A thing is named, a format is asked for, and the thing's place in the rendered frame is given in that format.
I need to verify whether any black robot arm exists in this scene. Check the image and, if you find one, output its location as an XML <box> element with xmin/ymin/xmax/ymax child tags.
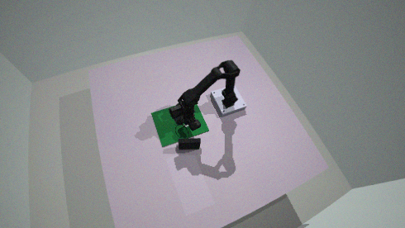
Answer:
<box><xmin>169</xmin><ymin>60</ymin><xmax>240</xmax><ymax>126</ymax></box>

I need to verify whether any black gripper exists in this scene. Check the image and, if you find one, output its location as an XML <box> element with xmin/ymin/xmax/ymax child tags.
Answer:
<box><xmin>184</xmin><ymin>110</ymin><xmax>201</xmax><ymax>131</ymax></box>

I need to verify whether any black cooling fan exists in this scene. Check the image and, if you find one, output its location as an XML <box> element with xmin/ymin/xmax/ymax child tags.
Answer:
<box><xmin>179</xmin><ymin>138</ymin><xmax>201</xmax><ymax>150</ymax></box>

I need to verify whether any green circuit board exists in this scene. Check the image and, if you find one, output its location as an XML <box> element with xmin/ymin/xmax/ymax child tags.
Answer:
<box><xmin>151</xmin><ymin>104</ymin><xmax>209</xmax><ymax>147</ymax></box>

